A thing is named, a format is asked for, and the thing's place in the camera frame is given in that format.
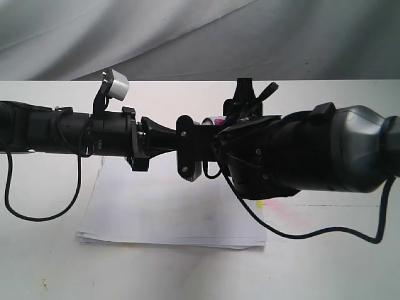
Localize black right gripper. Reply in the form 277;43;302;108
176;99;296;199

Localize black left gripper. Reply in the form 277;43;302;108
87;106;178;171

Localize spray paint can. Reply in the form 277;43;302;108
201;116;226;126

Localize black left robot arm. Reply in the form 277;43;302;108
1;101;177;172

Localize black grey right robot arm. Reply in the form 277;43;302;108
176;102;399;200

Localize white paper stack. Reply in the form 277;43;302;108
77;153;266;249

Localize grey backdrop cloth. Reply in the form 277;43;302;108
1;1;399;81

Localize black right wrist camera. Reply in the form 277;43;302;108
232;78;279;110

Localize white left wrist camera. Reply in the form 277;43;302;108
101;68;129;101

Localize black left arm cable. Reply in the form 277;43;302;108
0;118;94;223

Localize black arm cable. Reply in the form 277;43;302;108
202;161;394;245
0;118;94;223

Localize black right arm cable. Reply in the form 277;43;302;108
202;161;394;245

